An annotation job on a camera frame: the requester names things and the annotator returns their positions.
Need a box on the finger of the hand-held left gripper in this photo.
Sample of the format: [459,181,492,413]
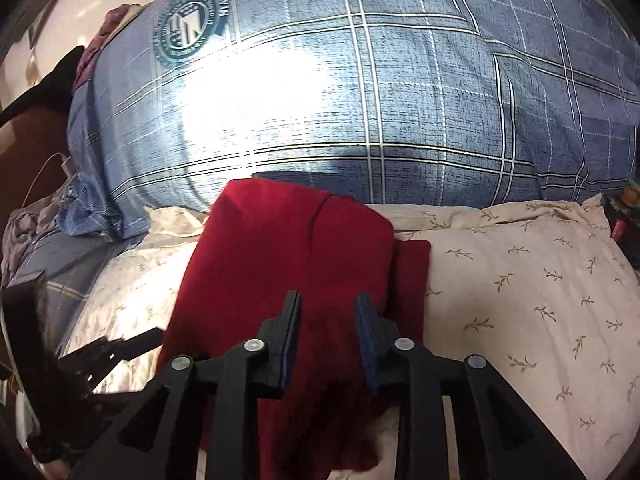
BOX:
[59,327,166,398]

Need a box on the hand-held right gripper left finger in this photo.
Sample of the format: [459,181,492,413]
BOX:
[67,290,303,480]

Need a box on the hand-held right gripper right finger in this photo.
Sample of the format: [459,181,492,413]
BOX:
[354,294,586,480]

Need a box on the red knit garment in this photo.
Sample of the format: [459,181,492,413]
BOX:
[157,178,432,473]

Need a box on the grey-blue striped bed sheet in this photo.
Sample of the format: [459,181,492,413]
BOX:
[0,230,146,351]

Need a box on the grey crumpled cloth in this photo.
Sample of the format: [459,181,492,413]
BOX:
[0,195,66,281]

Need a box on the white leaf-print cloth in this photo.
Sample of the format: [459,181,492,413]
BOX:
[60,194,636,480]

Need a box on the brown bed headboard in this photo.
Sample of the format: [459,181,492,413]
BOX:
[0,110,71,211]

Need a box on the dark cloth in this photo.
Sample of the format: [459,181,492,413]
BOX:
[0,45,86,126]

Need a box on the blue plaid pillow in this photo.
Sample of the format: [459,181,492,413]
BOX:
[57,0,640,241]

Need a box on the maroon cloth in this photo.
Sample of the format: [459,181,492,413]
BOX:
[75,4,146,86]

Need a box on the dark object with red label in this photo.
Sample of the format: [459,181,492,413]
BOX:
[600,175,640,281]

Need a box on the white charger cable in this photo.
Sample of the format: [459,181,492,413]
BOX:
[25,152,63,208]

